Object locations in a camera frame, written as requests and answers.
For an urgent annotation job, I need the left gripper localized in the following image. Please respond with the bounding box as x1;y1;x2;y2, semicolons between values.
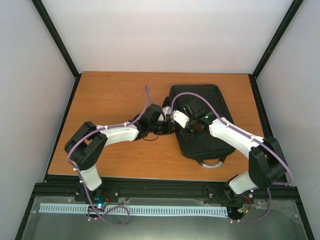
149;119;180;136

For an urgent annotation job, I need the black student bag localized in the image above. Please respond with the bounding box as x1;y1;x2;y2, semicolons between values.
162;84;235;169

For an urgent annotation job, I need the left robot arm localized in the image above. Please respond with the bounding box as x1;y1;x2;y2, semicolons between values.
64;120;177;202

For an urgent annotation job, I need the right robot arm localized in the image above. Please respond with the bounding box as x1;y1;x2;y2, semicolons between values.
180;116;292;195

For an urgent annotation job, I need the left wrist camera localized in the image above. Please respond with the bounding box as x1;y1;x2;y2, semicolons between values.
143;104;171;123

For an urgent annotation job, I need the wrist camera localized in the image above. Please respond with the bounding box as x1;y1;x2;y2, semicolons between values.
143;104;171;123
173;99;205;132

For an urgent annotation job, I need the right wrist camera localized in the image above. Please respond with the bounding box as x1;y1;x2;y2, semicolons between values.
173;99;205;132

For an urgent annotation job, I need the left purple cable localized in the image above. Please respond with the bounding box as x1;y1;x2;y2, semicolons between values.
67;84;157;226

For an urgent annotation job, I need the black aluminium frame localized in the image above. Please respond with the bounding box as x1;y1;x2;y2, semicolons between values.
15;0;314;240

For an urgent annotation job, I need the light blue cable duct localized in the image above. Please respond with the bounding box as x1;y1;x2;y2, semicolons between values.
38;203;228;218

